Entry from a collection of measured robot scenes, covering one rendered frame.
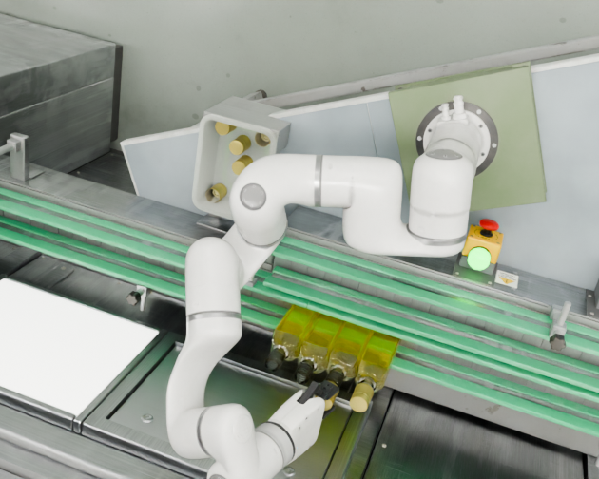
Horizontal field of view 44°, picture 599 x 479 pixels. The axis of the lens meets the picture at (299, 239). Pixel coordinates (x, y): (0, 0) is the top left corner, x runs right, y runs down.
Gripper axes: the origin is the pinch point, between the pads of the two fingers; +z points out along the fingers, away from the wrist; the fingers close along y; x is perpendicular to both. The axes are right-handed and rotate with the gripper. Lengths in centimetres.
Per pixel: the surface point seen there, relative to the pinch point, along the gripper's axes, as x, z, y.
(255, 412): 14.2, 1.7, -13.1
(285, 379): 15.5, 13.8, -12.4
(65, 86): 126, 49, 13
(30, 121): 121, 34, 6
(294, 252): 22.2, 18.9, 13.3
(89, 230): 67, 6, 3
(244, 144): 44, 28, 27
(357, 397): -4.5, 3.5, 1.0
